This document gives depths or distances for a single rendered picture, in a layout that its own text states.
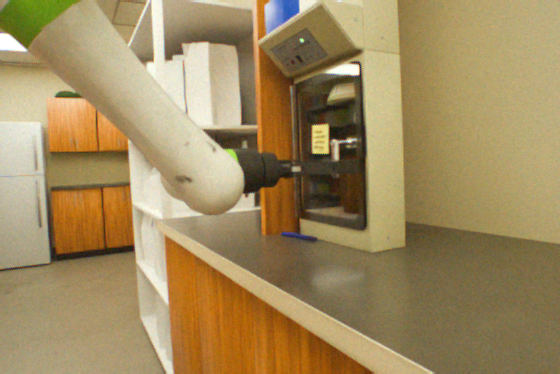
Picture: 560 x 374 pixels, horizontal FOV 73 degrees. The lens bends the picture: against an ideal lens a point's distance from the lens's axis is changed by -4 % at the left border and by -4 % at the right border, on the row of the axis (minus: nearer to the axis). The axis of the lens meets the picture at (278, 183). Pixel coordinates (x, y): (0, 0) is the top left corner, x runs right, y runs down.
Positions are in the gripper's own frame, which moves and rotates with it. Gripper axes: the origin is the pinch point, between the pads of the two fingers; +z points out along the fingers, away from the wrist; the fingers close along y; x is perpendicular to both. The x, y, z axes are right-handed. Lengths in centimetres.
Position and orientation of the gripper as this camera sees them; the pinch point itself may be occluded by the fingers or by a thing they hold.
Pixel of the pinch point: (335, 166)
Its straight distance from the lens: 92.5
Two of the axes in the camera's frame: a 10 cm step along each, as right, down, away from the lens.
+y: -4.7, -0.3, 8.8
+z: 8.8, -0.6, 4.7
